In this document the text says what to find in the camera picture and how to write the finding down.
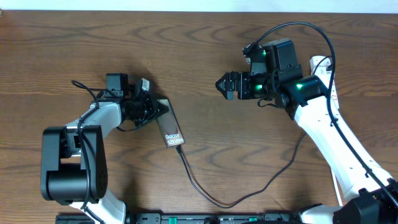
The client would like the white power strip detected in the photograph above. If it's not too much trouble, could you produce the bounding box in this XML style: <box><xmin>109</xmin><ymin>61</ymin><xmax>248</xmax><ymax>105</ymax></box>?
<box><xmin>310</xmin><ymin>55</ymin><xmax>340</xmax><ymax>109</ymax></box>

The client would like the white power strip cord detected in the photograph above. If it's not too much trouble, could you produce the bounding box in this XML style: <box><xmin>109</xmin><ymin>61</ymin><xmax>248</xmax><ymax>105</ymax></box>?
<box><xmin>330</xmin><ymin>169</ymin><xmax>344</xmax><ymax>207</ymax></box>

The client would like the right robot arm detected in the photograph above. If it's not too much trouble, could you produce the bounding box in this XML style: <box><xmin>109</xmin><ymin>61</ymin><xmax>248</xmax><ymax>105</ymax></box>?
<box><xmin>215</xmin><ymin>39</ymin><xmax>397</xmax><ymax>223</ymax></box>

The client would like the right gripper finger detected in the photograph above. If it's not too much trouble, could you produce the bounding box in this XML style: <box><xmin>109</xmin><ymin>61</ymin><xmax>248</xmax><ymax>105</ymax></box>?
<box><xmin>215</xmin><ymin>81</ymin><xmax>235</xmax><ymax>100</ymax></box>
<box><xmin>216</xmin><ymin>72</ymin><xmax>236</xmax><ymax>86</ymax></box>

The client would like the left camera black cable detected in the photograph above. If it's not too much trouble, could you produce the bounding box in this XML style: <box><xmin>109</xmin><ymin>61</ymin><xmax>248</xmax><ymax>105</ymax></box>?
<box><xmin>70</xmin><ymin>79</ymin><xmax>125</xmax><ymax>224</ymax></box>

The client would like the black USB plug in strip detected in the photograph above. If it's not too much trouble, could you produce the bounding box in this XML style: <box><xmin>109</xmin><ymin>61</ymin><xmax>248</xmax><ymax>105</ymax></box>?
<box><xmin>326</xmin><ymin>64</ymin><xmax>334</xmax><ymax>72</ymax></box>

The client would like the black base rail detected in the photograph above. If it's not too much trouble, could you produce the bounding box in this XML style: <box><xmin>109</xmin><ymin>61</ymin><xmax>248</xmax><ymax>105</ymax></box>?
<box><xmin>55</xmin><ymin>212</ymin><xmax>302</xmax><ymax>224</ymax></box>

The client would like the black USB charging cable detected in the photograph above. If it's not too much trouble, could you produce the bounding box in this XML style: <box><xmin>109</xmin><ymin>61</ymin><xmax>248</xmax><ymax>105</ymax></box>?
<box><xmin>175</xmin><ymin>56</ymin><xmax>335</xmax><ymax>209</ymax></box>

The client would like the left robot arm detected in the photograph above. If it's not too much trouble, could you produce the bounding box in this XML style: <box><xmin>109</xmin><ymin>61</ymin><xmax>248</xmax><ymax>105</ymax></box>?
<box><xmin>40</xmin><ymin>90</ymin><xmax>169</xmax><ymax>223</ymax></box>

